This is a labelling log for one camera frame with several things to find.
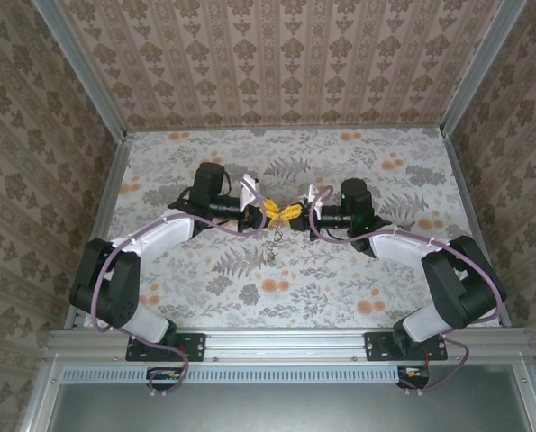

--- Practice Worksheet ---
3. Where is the metal disc with key rings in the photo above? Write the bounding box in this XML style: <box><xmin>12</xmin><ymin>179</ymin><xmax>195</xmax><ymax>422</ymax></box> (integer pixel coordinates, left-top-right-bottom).
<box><xmin>263</xmin><ymin>224</ymin><xmax>287</xmax><ymax>272</ymax></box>

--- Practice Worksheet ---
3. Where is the floral patterned table cover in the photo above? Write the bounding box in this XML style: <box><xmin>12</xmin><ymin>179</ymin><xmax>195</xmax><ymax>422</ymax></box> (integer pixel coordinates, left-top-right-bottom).
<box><xmin>76</xmin><ymin>127</ymin><xmax>505</xmax><ymax>329</ymax></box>

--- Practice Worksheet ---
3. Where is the black connector board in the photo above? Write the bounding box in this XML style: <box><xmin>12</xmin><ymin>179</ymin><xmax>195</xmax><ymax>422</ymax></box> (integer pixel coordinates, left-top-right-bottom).
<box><xmin>145</xmin><ymin>365</ymin><xmax>188</xmax><ymax>391</ymax></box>
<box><xmin>395</xmin><ymin>364</ymin><xmax>432</xmax><ymax>390</ymax></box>

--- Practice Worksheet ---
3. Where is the steel sheet panel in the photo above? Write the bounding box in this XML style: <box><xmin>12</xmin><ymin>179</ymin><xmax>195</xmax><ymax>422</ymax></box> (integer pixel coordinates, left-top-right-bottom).
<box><xmin>22</xmin><ymin>359</ymin><xmax>536</xmax><ymax>432</ymax></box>

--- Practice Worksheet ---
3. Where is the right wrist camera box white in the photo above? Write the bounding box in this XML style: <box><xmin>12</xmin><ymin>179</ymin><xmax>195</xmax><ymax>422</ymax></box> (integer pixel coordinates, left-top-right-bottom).
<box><xmin>296</xmin><ymin>183</ymin><xmax>325</xmax><ymax>211</ymax></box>

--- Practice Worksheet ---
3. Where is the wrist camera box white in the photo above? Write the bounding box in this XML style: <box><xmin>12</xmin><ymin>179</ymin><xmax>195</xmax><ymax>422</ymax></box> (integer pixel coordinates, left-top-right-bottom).
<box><xmin>238</xmin><ymin>174</ymin><xmax>262</xmax><ymax>212</ymax></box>
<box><xmin>296</xmin><ymin>183</ymin><xmax>325</xmax><ymax>211</ymax></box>

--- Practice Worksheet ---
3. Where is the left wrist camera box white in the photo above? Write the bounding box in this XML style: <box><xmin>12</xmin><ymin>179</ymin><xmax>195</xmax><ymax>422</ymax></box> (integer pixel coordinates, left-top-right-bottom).
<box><xmin>238</xmin><ymin>174</ymin><xmax>262</xmax><ymax>212</ymax></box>

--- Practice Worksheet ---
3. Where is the aluminium side rail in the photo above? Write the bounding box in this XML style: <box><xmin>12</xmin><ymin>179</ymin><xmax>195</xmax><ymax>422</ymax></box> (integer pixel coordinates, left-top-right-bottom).
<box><xmin>64</xmin><ymin>132</ymin><xmax>133</xmax><ymax>329</ymax></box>
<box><xmin>442</xmin><ymin>130</ymin><xmax>512</xmax><ymax>328</ymax></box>

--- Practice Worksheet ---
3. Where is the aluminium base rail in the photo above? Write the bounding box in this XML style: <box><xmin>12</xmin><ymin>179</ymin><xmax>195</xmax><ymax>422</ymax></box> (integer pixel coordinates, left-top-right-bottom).
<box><xmin>46</xmin><ymin>327</ymin><xmax>532</xmax><ymax>362</ymax></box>

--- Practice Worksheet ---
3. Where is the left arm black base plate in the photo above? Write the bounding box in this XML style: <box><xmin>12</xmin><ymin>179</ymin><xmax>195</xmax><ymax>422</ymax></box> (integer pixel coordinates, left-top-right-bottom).
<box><xmin>125</xmin><ymin>331</ymin><xmax>206</xmax><ymax>363</ymax></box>

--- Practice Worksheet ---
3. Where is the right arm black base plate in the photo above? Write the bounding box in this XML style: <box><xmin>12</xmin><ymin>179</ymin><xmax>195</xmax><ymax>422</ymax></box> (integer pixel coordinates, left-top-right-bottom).
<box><xmin>364</xmin><ymin>331</ymin><xmax>449</xmax><ymax>363</ymax></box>

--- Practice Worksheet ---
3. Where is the grey slotted cable duct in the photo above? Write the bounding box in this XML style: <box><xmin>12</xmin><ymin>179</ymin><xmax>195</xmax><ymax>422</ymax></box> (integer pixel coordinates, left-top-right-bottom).
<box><xmin>62</xmin><ymin>364</ymin><xmax>431</xmax><ymax>384</ymax></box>

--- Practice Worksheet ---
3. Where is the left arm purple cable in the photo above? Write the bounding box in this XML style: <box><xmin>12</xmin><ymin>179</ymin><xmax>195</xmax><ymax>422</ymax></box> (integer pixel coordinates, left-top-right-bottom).
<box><xmin>85</xmin><ymin>175</ymin><xmax>271</xmax><ymax>400</ymax></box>

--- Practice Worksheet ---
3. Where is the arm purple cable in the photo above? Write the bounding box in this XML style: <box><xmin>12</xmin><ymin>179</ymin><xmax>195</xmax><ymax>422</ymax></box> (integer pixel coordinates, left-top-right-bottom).
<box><xmin>85</xmin><ymin>175</ymin><xmax>271</xmax><ymax>400</ymax></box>
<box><xmin>307</xmin><ymin>186</ymin><xmax>507</xmax><ymax>400</ymax></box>

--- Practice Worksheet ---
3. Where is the aluminium frame post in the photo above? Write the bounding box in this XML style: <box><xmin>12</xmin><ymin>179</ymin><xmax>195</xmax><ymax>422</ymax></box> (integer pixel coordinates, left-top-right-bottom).
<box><xmin>32</xmin><ymin>0</ymin><xmax>129</xmax><ymax>140</ymax></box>
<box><xmin>441</xmin><ymin>0</ymin><xmax>528</xmax><ymax>136</ymax></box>

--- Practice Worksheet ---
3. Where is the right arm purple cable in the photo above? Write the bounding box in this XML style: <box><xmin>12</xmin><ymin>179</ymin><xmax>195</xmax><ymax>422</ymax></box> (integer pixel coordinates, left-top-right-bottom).
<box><xmin>307</xmin><ymin>186</ymin><xmax>507</xmax><ymax>400</ymax></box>

